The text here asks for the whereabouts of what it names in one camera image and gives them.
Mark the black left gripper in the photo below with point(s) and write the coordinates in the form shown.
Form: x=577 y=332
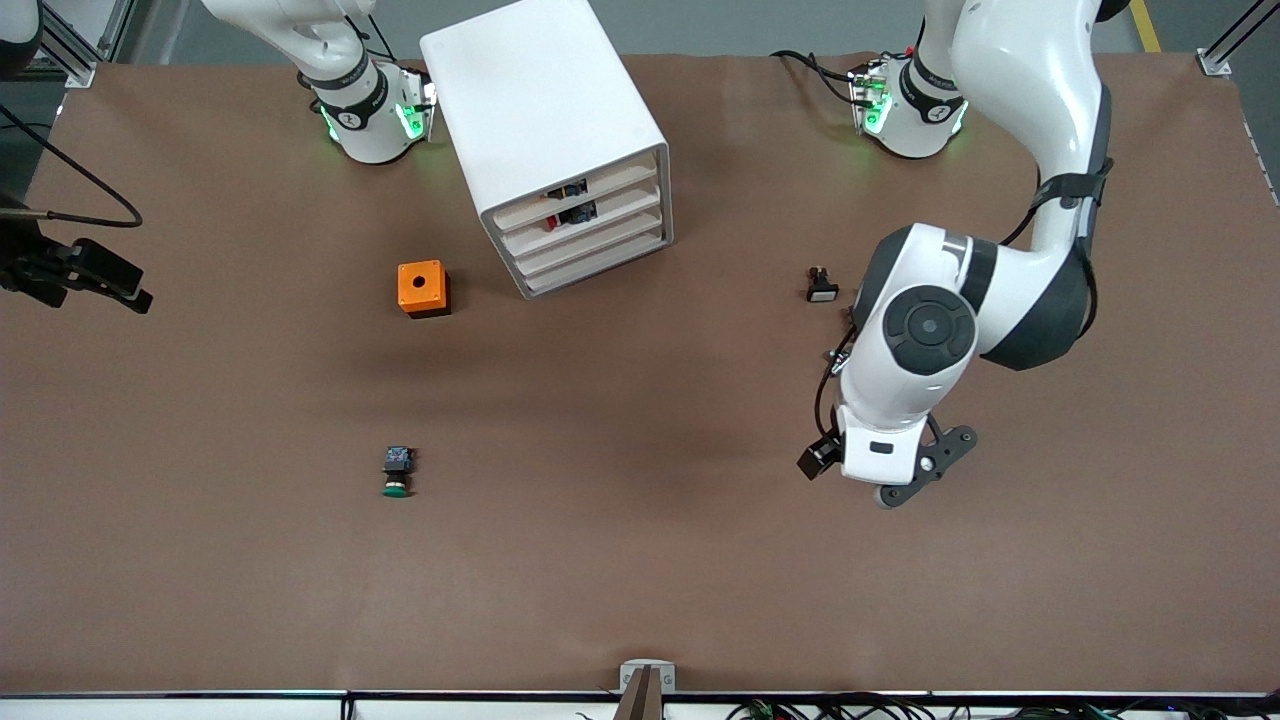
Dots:
x=819 y=457

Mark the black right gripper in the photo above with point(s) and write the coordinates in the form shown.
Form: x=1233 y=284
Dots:
x=30 y=266

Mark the red push button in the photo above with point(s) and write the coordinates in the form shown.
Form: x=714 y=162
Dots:
x=572 y=214

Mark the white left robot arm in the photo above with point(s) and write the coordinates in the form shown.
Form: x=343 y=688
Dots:
x=1040 y=110

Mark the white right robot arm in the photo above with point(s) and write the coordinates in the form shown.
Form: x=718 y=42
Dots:
x=365 y=120

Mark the black white-faced push button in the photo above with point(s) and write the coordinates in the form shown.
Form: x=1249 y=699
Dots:
x=822 y=288

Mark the green push button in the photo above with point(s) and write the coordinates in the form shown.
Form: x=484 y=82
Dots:
x=397 y=478

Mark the small black electronic part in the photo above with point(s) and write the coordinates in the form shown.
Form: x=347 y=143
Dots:
x=566 y=190

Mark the aluminium frame profile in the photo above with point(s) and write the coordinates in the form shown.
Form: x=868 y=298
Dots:
x=1215 y=62
x=80 y=55

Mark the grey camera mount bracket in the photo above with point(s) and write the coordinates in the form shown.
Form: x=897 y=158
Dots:
x=647 y=678

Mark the orange button enclosure box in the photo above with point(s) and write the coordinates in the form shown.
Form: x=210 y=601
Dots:
x=420 y=285

